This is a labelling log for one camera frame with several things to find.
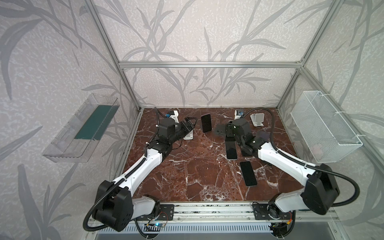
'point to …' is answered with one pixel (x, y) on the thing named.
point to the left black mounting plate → (166, 213)
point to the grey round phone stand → (265, 135)
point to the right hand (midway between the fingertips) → (232, 119)
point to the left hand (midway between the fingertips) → (197, 118)
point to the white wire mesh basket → (328, 137)
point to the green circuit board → (159, 224)
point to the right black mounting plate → (263, 211)
